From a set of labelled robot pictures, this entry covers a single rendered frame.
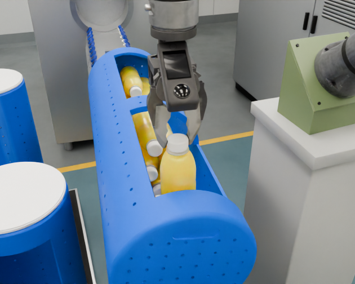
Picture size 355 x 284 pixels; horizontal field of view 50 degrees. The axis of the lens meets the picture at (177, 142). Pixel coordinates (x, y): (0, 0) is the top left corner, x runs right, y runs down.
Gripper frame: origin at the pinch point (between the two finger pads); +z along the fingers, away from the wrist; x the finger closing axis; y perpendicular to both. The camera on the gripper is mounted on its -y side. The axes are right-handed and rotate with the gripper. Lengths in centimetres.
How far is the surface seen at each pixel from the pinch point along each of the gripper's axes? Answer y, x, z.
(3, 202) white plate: 25, 39, 27
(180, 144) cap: -1.9, 0.0, -0.7
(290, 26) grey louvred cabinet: 204, -136, 47
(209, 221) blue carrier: -10.7, -2.9, 9.8
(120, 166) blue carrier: 9.9, 9.9, 10.8
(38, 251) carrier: 41, 39, 64
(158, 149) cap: 23.7, -0.7, 17.4
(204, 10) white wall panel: 516, -166, 113
